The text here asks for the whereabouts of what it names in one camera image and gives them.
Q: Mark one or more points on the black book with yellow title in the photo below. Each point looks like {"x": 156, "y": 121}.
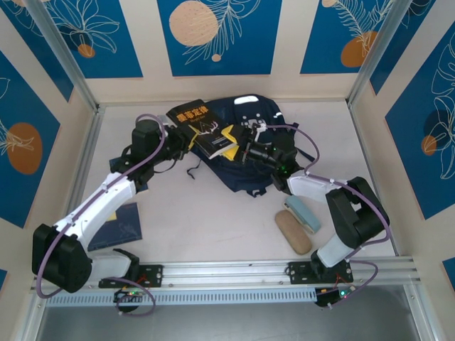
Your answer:
{"x": 199, "y": 119}

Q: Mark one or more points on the navy blue backpack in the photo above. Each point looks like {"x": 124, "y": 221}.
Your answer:
{"x": 245, "y": 177}

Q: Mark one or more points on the light blue pencil case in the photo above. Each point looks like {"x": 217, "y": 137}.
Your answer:
{"x": 302, "y": 213}

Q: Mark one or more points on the beige glasses case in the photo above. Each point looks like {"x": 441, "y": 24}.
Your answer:
{"x": 293, "y": 232}

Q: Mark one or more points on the navy book with yellow label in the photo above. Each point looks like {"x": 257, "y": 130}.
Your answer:
{"x": 124, "y": 223}

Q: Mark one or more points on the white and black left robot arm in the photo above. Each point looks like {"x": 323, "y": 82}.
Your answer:
{"x": 99, "y": 209}

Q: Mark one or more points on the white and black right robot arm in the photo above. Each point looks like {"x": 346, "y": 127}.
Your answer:
{"x": 309, "y": 186}

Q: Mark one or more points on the circuit board with green light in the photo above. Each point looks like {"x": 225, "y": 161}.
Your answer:
{"x": 337, "y": 294}
{"x": 128, "y": 293}

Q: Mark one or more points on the grey metal panel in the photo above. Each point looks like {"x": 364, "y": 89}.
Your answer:
{"x": 227, "y": 325}

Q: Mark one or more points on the aluminium table edge rail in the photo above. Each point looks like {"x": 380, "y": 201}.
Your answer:
{"x": 82, "y": 177}
{"x": 362, "y": 142}

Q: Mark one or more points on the aluminium frame post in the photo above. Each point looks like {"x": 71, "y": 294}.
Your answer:
{"x": 64, "y": 53}
{"x": 374, "y": 53}

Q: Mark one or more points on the long aluminium base rail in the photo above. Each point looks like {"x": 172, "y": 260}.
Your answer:
{"x": 220, "y": 271}

